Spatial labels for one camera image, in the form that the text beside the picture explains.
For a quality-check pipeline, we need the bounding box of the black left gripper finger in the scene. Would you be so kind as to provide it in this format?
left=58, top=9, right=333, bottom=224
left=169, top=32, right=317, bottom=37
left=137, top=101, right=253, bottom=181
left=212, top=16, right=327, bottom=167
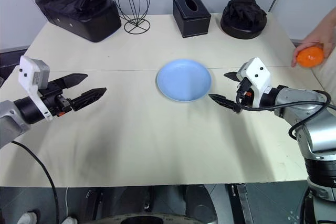
left=51, top=73, right=88, bottom=90
left=70, top=87, right=108, bottom=112

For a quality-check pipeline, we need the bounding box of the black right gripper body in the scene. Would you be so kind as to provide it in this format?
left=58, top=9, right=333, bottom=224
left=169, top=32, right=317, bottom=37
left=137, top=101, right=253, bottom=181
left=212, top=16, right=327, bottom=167
left=235, top=72, right=255, bottom=109

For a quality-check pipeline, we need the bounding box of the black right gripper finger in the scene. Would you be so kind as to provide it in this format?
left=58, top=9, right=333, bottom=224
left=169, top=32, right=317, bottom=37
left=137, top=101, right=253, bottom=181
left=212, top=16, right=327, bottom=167
left=208, top=93, right=244, bottom=115
left=223, top=71, right=241, bottom=82

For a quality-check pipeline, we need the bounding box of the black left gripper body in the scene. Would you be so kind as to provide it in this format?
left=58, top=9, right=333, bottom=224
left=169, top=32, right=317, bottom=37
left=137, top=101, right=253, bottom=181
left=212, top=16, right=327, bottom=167
left=38, top=79, right=76, bottom=118

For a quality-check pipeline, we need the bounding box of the orange fruit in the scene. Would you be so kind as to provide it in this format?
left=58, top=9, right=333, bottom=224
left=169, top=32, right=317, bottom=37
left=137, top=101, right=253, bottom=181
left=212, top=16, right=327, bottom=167
left=297, top=46, right=324, bottom=68

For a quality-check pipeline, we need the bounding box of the light blue plate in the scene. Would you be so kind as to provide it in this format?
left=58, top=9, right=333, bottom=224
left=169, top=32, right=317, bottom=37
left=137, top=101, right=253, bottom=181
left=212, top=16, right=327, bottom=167
left=156, top=58, right=213, bottom=102

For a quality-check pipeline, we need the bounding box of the person's bare hand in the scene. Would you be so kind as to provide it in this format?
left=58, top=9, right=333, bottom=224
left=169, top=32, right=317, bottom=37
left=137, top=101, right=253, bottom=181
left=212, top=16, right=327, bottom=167
left=291, top=23, right=336, bottom=68

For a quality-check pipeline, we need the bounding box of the black cloth on round base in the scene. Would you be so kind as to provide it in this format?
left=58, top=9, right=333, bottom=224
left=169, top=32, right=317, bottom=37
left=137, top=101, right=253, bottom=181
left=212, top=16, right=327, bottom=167
left=220, top=0, right=268, bottom=41

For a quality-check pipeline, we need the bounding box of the black fabric bag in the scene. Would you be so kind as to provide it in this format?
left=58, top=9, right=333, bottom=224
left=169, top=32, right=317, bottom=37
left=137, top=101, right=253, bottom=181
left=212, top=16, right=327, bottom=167
left=35, top=0, right=122, bottom=43

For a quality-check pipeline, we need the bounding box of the black leather tissue box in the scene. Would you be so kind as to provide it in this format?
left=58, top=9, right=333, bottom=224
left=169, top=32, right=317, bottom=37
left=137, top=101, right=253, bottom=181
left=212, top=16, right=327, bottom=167
left=172, top=0, right=212, bottom=39

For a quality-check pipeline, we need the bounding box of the dark rounded shape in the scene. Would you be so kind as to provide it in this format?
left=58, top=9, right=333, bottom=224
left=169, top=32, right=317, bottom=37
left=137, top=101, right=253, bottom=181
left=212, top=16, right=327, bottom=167
left=183, top=184, right=217, bottom=224

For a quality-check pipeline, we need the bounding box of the white shoe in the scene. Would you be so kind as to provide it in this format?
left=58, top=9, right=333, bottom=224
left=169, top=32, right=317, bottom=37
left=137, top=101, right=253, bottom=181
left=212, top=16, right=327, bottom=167
left=61, top=216, right=80, bottom=224
left=16, top=211, right=38, bottom=224

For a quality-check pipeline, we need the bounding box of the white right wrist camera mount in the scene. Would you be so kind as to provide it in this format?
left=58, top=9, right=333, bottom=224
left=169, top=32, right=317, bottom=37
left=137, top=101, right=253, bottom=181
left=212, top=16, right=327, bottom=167
left=237, top=57, right=272, bottom=108

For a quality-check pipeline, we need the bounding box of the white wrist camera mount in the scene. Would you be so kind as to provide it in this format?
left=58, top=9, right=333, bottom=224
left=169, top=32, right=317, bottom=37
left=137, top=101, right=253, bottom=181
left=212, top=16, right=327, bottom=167
left=237, top=57, right=272, bottom=108
left=18, top=55, right=54, bottom=122

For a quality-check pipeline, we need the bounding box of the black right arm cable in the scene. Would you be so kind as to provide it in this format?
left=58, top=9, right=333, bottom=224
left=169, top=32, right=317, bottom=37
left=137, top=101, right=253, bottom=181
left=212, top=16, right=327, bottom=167
left=235, top=77, right=332, bottom=140

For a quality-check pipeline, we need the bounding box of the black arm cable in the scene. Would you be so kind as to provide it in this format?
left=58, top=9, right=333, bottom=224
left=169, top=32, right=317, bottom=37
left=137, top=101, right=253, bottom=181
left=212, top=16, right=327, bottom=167
left=235, top=77, right=332, bottom=140
left=10, top=140, right=60, bottom=224

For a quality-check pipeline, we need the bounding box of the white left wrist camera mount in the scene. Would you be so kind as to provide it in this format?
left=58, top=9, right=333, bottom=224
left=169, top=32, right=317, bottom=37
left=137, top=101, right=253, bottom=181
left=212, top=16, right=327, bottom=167
left=18, top=55, right=54, bottom=122

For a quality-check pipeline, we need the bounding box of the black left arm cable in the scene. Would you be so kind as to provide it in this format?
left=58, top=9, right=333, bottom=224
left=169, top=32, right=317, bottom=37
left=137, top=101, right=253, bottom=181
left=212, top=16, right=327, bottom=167
left=10, top=140, right=60, bottom=224

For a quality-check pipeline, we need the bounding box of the black wire globe stand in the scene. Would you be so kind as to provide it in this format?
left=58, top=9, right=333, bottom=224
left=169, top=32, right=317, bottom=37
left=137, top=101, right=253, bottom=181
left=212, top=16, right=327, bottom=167
left=109, top=0, right=152, bottom=35

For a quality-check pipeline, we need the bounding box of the thin white cable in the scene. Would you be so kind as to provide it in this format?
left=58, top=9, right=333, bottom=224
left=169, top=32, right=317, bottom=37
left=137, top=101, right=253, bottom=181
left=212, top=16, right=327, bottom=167
left=65, top=187, right=70, bottom=218

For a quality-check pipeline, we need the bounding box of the black metal rail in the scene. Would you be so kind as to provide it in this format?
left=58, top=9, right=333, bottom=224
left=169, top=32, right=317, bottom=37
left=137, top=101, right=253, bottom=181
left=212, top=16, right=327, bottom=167
left=226, top=183, right=253, bottom=224

